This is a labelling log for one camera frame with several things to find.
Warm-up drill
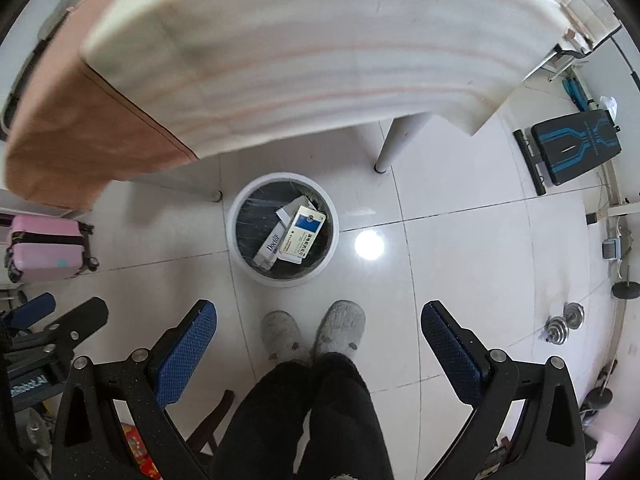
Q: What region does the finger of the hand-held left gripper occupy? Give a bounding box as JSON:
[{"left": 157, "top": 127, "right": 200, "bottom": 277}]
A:
[
  {"left": 0, "top": 292, "right": 57, "bottom": 332},
  {"left": 10, "top": 296, "right": 110, "bottom": 361}
]

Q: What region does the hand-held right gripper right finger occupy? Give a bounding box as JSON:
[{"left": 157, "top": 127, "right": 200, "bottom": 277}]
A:
[{"left": 421, "top": 300, "right": 586, "bottom": 480}]

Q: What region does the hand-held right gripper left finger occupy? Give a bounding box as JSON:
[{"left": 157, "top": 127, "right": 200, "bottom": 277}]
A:
[{"left": 50, "top": 299, "right": 218, "bottom": 480}]

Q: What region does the white round trash bin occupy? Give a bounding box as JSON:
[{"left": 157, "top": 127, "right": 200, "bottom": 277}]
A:
[{"left": 226, "top": 172, "right": 341, "bottom": 289}]

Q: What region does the pink suitcase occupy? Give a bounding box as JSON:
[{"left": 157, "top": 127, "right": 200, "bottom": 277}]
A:
[{"left": 4, "top": 213, "right": 100, "bottom": 286}]

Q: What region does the dark wooden stool leg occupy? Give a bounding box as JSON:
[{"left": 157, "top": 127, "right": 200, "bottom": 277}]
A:
[{"left": 186, "top": 389, "right": 236, "bottom": 457}]

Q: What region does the grey left slipper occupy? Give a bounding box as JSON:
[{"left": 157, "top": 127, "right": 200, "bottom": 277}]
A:
[{"left": 261, "top": 310, "right": 304, "bottom": 364}]

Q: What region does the grey slipper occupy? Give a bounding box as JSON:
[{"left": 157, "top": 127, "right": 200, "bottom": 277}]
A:
[
  {"left": 313, "top": 300, "right": 367, "bottom": 361},
  {"left": 261, "top": 310, "right": 304, "bottom": 364}
]

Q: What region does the person's left leg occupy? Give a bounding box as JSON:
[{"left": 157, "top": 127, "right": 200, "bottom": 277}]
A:
[{"left": 212, "top": 360, "right": 313, "bottom": 480}]

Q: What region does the person's leg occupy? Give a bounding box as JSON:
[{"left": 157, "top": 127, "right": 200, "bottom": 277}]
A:
[
  {"left": 212, "top": 360, "right": 313, "bottom": 480},
  {"left": 299, "top": 352, "right": 396, "bottom": 480}
]

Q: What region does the red printed box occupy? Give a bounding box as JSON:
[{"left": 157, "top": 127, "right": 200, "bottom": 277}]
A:
[{"left": 119, "top": 422, "right": 162, "bottom": 480}]

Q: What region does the grey right slipper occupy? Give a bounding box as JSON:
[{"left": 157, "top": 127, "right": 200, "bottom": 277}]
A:
[{"left": 313, "top": 300, "right": 367, "bottom": 361}]

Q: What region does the chrome dumbbell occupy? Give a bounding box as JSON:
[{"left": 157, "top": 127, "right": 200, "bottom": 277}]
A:
[{"left": 544, "top": 302, "right": 586, "bottom": 346}]

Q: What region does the person's right leg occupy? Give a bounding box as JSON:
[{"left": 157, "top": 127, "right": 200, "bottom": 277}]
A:
[{"left": 299, "top": 352, "right": 396, "bottom": 480}]

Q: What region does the white long carton box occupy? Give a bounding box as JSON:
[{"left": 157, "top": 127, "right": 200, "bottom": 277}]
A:
[{"left": 251, "top": 197, "right": 315, "bottom": 270}]

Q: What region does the black bin liner bag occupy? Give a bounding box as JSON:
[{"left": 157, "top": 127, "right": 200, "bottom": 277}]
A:
[{"left": 235, "top": 181, "right": 335, "bottom": 281}]

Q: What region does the black round weight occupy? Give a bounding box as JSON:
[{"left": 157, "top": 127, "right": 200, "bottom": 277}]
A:
[{"left": 580, "top": 387, "right": 614, "bottom": 417}]

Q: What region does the blue and white carton box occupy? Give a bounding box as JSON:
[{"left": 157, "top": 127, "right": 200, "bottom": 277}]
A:
[{"left": 276, "top": 205, "right": 327, "bottom": 264}]

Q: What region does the white table leg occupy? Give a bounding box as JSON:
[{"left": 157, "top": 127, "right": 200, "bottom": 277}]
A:
[
  {"left": 374, "top": 112, "right": 432, "bottom": 175},
  {"left": 129, "top": 152, "right": 223, "bottom": 204}
]

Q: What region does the white power strip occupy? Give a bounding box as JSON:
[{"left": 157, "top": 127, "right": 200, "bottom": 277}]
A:
[{"left": 602, "top": 195, "right": 640, "bottom": 219}]

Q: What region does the black and blue sit-up bench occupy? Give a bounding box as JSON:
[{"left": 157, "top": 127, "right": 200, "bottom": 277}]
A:
[{"left": 513, "top": 109, "right": 623, "bottom": 197}]

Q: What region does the white striped tablecloth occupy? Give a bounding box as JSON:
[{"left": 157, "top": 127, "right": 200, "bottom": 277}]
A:
[{"left": 80, "top": 0, "right": 571, "bottom": 157}]

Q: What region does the white padded chair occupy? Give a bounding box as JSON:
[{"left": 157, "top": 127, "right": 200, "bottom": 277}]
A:
[{"left": 532, "top": 0, "right": 623, "bottom": 83}]

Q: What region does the blue handled exercise tool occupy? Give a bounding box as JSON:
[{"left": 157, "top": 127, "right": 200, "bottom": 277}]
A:
[{"left": 562, "top": 76, "right": 594, "bottom": 112}]

